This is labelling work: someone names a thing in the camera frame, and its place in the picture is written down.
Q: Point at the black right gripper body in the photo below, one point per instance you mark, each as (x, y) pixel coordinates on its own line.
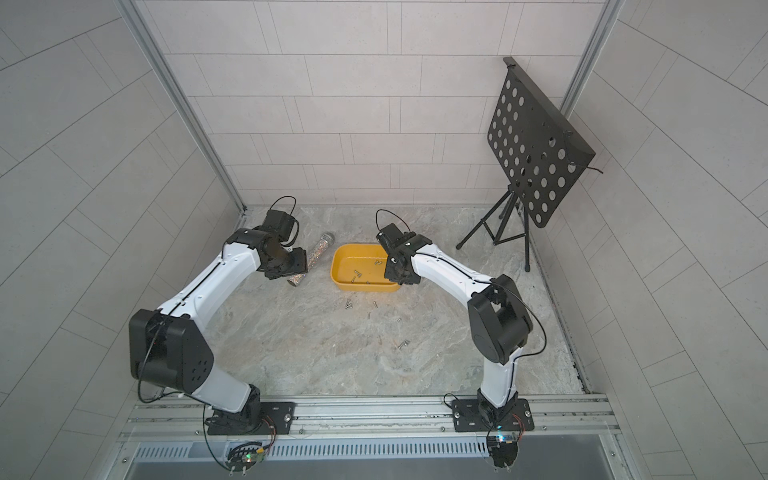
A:
(396, 271)

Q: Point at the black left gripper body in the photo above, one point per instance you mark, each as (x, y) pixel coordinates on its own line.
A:
(288, 262)

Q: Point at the yellow plastic storage box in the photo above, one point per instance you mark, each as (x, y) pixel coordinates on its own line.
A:
(370, 260)

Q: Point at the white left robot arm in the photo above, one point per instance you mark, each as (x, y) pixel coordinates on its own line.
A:
(167, 346)

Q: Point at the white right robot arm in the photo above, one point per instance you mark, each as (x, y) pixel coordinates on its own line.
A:
(500, 322)

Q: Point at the black perforated music stand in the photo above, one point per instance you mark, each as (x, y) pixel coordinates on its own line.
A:
(542, 157)

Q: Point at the left controller circuit board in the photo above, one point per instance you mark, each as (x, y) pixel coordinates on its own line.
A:
(241, 458)

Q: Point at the controller circuit board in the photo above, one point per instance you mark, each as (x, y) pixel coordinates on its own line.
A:
(502, 450)
(241, 458)

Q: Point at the right controller circuit board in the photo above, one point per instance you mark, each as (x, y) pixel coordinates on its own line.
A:
(502, 450)

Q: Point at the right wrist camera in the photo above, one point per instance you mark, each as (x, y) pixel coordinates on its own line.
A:
(391, 238)

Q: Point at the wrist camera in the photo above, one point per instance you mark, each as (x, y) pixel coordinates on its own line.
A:
(283, 225)
(391, 238)

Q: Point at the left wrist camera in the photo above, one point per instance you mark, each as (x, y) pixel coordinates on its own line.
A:
(283, 225)

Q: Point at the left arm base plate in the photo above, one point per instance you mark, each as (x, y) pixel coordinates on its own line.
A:
(264, 418)

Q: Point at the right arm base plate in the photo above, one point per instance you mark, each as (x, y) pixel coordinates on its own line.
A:
(492, 415)

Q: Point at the aluminium mounting rail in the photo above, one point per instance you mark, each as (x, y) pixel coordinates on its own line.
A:
(336, 417)

